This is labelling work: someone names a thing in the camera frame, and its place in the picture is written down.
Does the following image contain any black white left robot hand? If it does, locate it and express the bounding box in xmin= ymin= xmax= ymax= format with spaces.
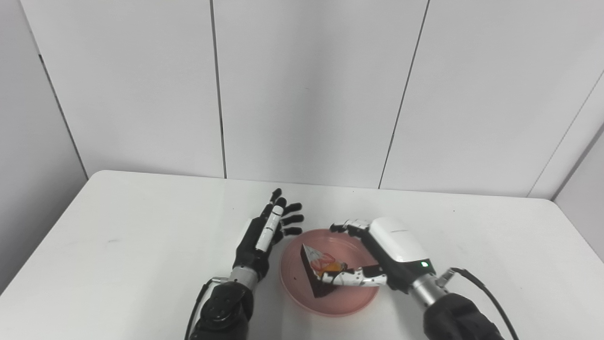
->
xmin=232 ymin=188 xmax=305 ymax=283

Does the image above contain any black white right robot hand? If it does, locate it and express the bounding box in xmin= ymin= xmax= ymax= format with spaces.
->
xmin=329 ymin=217 xmax=437 ymax=294

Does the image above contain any pink round plate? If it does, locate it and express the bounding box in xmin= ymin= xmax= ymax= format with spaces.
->
xmin=279 ymin=229 xmax=380 ymax=317

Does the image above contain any chocolate cake slice with fruit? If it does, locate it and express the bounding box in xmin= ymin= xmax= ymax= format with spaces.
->
xmin=300 ymin=244 xmax=350 ymax=298

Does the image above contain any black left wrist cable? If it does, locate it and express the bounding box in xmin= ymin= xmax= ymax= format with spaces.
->
xmin=184 ymin=278 xmax=214 ymax=340

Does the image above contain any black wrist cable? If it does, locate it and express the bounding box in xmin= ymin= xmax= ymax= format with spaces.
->
xmin=436 ymin=268 xmax=520 ymax=340
xmin=184 ymin=278 xmax=214 ymax=340

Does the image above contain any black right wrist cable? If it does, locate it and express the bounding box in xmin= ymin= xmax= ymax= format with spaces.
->
xmin=436 ymin=268 xmax=520 ymax=340

